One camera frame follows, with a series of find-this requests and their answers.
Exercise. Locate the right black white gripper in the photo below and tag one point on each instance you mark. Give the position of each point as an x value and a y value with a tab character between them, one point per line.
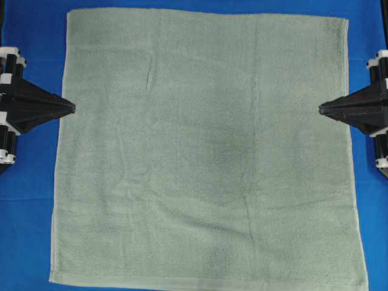
368	96

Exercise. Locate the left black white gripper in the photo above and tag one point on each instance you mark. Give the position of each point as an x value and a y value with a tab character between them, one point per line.
20	119

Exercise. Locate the blue table cloth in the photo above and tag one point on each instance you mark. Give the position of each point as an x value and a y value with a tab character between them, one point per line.
38	29

